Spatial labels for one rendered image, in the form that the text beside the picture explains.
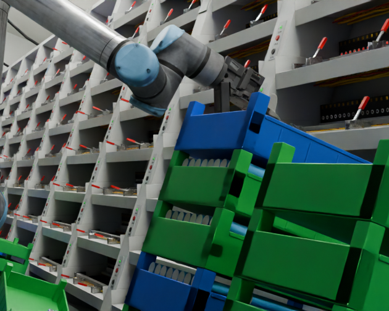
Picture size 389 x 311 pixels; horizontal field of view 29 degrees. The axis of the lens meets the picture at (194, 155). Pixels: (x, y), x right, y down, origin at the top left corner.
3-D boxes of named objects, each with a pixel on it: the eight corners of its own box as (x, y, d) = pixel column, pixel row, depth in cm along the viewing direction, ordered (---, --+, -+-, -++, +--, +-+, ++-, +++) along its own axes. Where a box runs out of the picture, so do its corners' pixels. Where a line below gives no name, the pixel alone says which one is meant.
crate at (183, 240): (204, 268, 94) (223, 207, 96) (140, 250, 112) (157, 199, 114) (378, 326, 107) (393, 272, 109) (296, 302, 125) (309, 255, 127)
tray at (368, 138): (396, 147, 155) (395, 101, 155) (255, 155, 211) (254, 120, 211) (471, 145, 163) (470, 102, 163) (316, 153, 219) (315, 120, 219)
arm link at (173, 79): (119, 94, 176) (144, 49, 178) (132, 110, 187) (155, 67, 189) (154, 110, 174) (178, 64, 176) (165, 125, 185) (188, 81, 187)
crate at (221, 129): (241, 148, 97) (259, 91, 98) (173, 150, 115) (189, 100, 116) (407, 219, 110) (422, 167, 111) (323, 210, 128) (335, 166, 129)
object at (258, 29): (278, 31, 225) (276, -14, 226) (196, 60, 281) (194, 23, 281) (335, 34, 234) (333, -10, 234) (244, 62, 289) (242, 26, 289)
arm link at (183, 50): (142, 57, 186) (161, 22, 187) (183, 82, 190) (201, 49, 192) (154, 53, 177) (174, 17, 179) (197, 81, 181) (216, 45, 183)
